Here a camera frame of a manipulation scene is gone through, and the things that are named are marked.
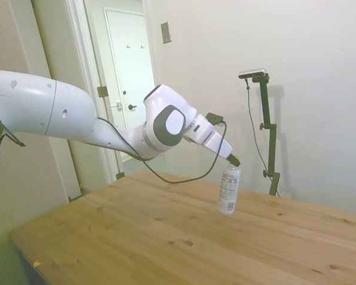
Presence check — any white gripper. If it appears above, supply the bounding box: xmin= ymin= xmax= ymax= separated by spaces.
xmin=201 ymin=129 xmax=242 ymax=167

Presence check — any white bottle with green cap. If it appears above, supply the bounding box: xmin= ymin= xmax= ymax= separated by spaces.
xmin=216 ymin=164 xmax=242 ymax=216

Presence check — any white door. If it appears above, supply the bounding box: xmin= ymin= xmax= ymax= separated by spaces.
xmin=104 ymin=8 xmax=156 ymax=163

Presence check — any black jointed camera stand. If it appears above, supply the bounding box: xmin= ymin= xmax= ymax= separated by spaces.
xmin=251 ymin=74 xmax=282 ymax=197

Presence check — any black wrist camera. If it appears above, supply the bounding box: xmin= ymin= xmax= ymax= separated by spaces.
xmin=205 ymin=112 xmax=225 ymax=125

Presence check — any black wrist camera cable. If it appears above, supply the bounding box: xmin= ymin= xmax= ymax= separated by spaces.
xmin=96 ymin=117 xmax=228 ymax=184

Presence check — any grey bar camera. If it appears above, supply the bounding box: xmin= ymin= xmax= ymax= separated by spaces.
xmin=238 ymin=68 xmax=268 ymax=80

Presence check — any grey wall plate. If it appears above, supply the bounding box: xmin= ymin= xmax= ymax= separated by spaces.
xmin=160 ymin=21 xmax=173 ymax=45

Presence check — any black arm strap cable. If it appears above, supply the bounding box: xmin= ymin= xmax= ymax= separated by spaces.
xmin=0 ymin=130 xmax=27 ymax=197

